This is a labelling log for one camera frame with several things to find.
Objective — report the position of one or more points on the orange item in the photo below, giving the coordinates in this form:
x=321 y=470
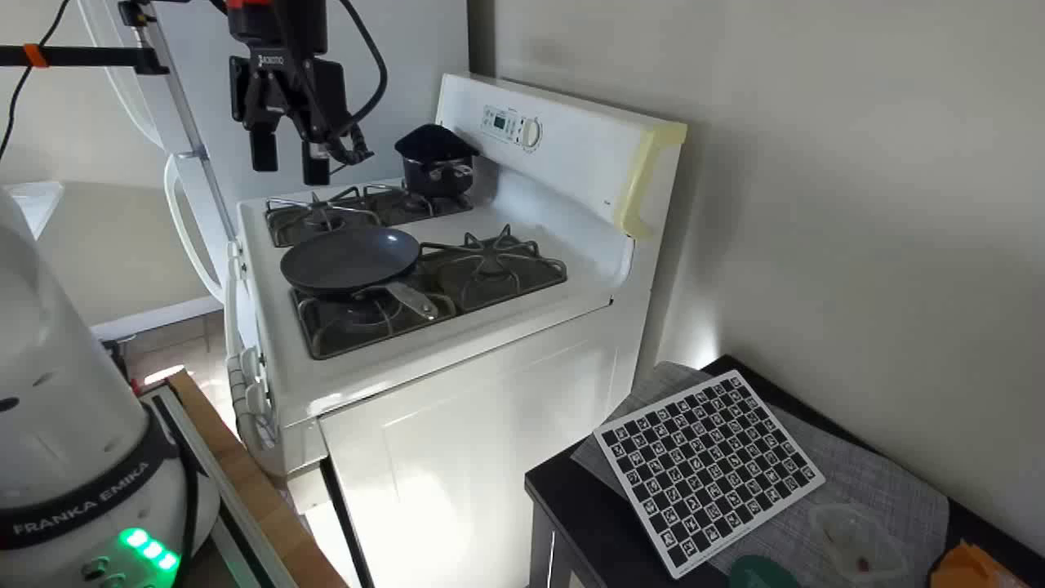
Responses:
x=975 y=570

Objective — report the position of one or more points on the white oven dial knob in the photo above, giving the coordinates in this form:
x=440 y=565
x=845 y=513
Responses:
x=533 y=133

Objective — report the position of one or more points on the grey grate under saucepan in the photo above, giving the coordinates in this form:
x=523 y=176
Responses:
x=328 y=218

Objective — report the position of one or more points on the wooden board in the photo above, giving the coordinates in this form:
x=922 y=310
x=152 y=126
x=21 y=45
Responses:
x=256 y=492

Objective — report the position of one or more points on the clear plastic container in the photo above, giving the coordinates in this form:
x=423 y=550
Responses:
x=860 y=545

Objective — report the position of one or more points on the grey grate under frying pan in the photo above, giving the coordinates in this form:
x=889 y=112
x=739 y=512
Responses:
x=489 y=274

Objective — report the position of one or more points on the black white calibration checkerboard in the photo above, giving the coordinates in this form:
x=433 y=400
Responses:
x=707 y=470

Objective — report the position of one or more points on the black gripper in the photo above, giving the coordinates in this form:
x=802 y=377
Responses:
x=287 y=88

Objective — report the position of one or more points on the black cloth pot holder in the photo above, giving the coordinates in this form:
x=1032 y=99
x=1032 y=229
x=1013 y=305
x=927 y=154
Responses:
x=436 y=143

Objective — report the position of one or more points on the black bar with orange tape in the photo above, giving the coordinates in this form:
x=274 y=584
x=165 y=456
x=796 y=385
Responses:
x=86 y=56

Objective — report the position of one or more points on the white gas stove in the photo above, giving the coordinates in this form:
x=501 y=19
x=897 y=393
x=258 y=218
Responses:
x=489 y=371

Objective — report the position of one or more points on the white stove burner knob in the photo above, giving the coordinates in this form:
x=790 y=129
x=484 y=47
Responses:
x=263 y=425
x=249 y=364

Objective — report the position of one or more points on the black side table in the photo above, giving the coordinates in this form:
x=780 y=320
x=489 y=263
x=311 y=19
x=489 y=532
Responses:
x=577 y=525

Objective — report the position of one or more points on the stove control display panel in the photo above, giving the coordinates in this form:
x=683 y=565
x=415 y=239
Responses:
x=496 y=118

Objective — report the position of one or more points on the green lid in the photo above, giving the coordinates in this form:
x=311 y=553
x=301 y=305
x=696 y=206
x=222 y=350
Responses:
x=762 y=572

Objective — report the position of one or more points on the dark grey frying pan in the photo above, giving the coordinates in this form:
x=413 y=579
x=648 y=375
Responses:
x=348 y=263

